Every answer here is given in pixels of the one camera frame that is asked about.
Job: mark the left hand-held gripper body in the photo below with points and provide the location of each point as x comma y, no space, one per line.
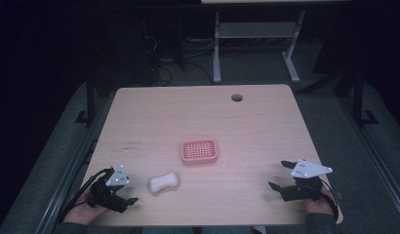
105,195

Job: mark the person's right hand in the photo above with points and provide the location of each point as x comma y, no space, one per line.
318,205

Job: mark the grey floor rail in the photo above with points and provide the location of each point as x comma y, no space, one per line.
373,152
69,169

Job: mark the black metal stand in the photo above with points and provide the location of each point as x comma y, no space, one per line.
90,97
358,94

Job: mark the pink soap dish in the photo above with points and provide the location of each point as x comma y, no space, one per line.
199,151

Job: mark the white bone-shaped soap bar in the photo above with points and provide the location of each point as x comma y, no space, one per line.
164,182

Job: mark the white metal table frame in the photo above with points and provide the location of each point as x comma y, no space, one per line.
256,30

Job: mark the person's left hand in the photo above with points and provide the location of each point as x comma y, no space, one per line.
80,212

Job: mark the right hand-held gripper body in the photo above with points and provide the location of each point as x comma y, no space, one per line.
304,188

